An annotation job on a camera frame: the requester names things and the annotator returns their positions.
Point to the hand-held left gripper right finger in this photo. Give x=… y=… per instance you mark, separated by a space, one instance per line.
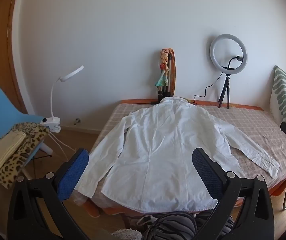
x=206 y=173

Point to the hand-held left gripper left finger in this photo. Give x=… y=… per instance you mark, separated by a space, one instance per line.
x=74 y=173

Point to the white long-sleeved shirt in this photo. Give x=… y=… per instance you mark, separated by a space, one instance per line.
x=163 y=142

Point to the pink plaid blanket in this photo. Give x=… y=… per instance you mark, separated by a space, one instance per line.
x=258 y=127

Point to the green patterned pillow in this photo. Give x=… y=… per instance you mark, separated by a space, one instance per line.
x=285 y=97

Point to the metal door stopper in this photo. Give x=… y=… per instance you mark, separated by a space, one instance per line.
x=77 y=121

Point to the leopard print cloth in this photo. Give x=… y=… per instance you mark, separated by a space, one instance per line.
x=15 y=162

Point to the zebra striped pants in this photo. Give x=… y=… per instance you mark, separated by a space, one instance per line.
x=173 y=226

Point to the cream folded cloth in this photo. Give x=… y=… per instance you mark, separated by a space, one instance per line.
x=0 y=152

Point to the white clip desk lamp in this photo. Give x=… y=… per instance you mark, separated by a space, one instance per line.
x=52 y=97

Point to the white fluffy cloth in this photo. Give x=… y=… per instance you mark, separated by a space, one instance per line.
x=126 y=234

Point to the black tripod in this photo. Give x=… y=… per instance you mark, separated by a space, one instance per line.
x=226 y=90

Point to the blue chair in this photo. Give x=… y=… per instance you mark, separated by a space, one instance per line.
x=0 y=105

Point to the orange board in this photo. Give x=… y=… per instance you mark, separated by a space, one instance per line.
x=174 y=77

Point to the colourful doll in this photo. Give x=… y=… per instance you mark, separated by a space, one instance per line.
x=163 y=70

